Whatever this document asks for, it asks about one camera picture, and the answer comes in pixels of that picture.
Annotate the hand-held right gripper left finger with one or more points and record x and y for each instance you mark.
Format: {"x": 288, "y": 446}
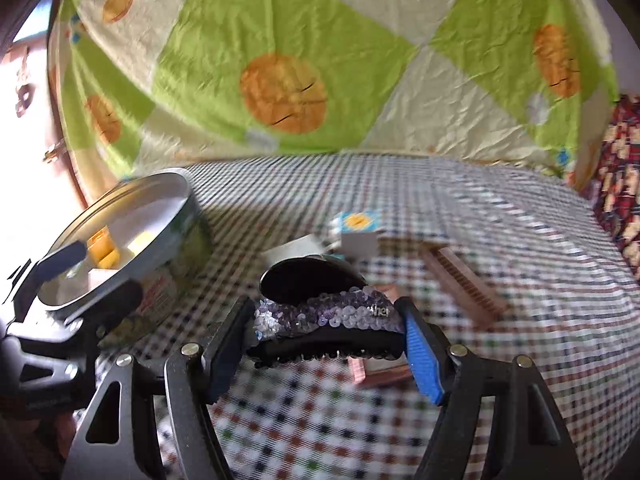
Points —
{"x": 232, "y": 340}

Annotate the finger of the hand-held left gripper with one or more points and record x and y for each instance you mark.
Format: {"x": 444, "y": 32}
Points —
{"x": 105, "y": 300}
{"x": 57, "y": 260}

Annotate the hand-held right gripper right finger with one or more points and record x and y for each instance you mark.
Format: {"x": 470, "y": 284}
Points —
{"x": 422, "y": 355}

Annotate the yellow toy building block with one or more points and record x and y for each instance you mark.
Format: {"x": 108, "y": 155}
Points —
{"x": 102, "y": 250}

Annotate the brown folding comb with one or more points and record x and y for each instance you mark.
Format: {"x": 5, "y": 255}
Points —
{"x": 467, "y": 287}

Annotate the round printed cookie tin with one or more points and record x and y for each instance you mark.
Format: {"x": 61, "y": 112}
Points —
{"x": 185, "y": 255}

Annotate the black sequined hair clip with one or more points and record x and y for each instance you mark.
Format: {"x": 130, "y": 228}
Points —
{"x": 325, "y": 330}

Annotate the black glossy oval disc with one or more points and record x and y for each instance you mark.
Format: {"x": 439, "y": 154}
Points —
{"x": 305, "y": 277}

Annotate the checked bed cloth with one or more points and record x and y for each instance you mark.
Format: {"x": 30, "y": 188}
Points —
{"x": 525, "y": 340}

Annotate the white flat card box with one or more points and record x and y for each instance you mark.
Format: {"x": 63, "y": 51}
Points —
{"x": 295, "y": 249}

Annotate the white cube with sunflower print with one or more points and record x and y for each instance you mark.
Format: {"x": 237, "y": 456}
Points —
{"x": 357, "y": 240}

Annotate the brown wooden door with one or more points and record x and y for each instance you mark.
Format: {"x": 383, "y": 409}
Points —
{"x": 30, "y": 125}

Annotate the red plaid bear cloth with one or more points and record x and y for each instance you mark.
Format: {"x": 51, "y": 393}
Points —
{"x": 617, "y": 185}

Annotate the green basketball print sheet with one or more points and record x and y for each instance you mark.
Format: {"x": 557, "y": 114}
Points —
{"x": 320, "y": 60}

